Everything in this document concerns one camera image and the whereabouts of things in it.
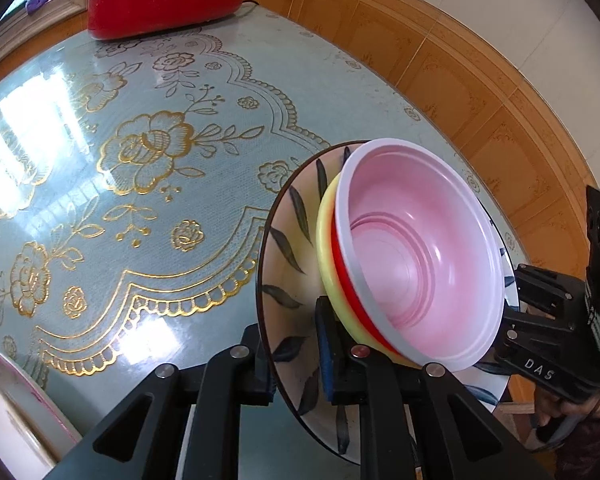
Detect yellow plastic bowl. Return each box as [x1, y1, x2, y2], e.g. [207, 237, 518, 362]
[316, 172, 381, 356]

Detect person's right hand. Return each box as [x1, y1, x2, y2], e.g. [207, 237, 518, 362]
[532, 392, 600, 428]

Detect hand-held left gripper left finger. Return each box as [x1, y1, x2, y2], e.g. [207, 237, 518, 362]
[45, 322, 281, 480]

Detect red electric cooker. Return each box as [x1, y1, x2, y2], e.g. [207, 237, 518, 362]
[87, 0, 246, 41]

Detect pink rim floral plate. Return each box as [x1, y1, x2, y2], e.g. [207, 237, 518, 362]
[0, 347, 83, 468]

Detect person's dark clothing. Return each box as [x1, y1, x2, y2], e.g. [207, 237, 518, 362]
[555, 410, 600, 480]

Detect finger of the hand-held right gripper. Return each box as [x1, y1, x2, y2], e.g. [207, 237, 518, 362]
[512, 262, 588, 312]
[500, 309, 584, 354]

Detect sliding glass window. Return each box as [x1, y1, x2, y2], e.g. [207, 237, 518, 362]
[0, 0, 88, 81]

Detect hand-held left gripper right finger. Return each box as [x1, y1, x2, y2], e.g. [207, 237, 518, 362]
[315, 296, 551, 480]

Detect red plastic bowl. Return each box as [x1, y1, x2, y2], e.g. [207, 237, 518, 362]
[332, 138, 507, 367]

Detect blue striped ceramic bowl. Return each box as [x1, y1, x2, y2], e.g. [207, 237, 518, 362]
[256, 142, 521, 466]

